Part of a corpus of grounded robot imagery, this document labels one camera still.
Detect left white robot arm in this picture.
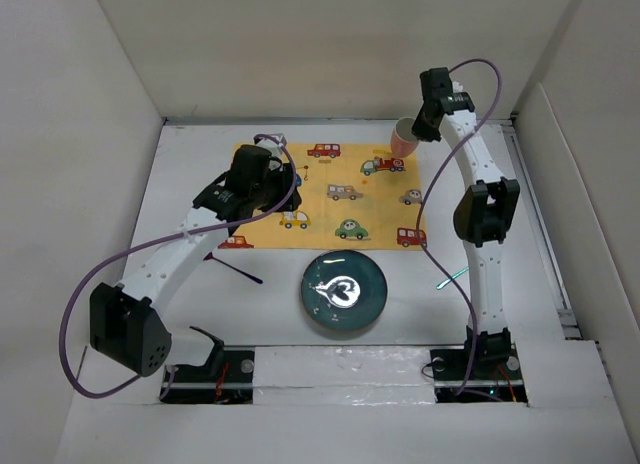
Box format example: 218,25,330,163
89,133,301,381

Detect yellow car print cloth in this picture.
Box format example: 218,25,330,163
219,143,426,251

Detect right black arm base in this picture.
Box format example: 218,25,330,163
421,329,528,404

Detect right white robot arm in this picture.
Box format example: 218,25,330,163
412,67,520,378

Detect dark teal plate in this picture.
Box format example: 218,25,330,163
300,250,388,334

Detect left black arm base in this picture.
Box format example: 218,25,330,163
159,347,255,405

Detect pink cup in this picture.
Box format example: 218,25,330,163
390,117,419,159

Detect iridescent metallic fork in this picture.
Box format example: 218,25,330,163
436,266,469,290

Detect purple metallic spoon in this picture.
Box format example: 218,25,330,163
203,253,264,285

